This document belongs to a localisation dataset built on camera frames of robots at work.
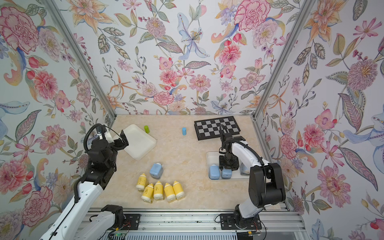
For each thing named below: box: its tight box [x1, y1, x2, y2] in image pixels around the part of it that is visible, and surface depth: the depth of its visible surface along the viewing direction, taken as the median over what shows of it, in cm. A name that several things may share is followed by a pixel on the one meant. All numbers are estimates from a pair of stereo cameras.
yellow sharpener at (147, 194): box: [141, 183, 154, 204], surface depth 78 cm
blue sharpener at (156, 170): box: [149, 162, 164, 180], surface depth 86 cm
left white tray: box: [113, 124, 157, 161], surface depth 109 cm
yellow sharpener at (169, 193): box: [164, 182, 176, 203], surface depth 78 cm
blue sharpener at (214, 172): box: [209, 164, 220, 180], surface depth 86 cm
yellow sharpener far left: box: [136, 173, 149, 191], surface depth 81 cm
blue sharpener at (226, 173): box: [221, 168, 232, 180], surface depth 84 cm
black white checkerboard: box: [194, 116, 241, 141], surface depth 112 cm
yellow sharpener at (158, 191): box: [153, 181, 164, 200], surface depth 78 cm
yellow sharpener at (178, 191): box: [172, 180, 185, 201], surface depth 80 cm
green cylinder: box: [144, 125, 150, 134], surface depth 112 cm
